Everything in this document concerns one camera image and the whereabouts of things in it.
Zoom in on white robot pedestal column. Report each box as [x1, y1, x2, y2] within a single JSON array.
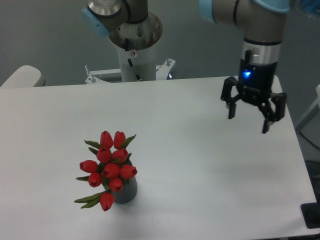
[[106, 11, 164, 82]]

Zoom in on blue items in clear container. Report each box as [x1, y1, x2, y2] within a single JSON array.
[[290, 0, 320, 19]]

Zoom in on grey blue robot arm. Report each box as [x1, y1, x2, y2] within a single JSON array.
[[81, 0, 290, 133]]

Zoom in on black device at table edge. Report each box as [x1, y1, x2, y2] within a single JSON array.
[[300, 202, 320, 229]]

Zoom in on white chair back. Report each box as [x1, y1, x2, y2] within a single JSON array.
[[0, 65, 46, 89]]

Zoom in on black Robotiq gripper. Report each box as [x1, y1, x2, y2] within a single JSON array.
[[220, 59, 287, 134]]

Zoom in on white furniture at right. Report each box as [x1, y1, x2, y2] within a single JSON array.
[[295, 85, 320, 132]]

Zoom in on white pedestal base frame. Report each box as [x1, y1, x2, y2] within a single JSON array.
[[85, 58, 176, 84]]

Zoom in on red tulip bouquet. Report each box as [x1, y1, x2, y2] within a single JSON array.
[[74, 130, 138, 212]]

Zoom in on dark grey ribbed vase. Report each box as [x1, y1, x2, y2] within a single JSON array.
[[98, 159, 139, 205]]

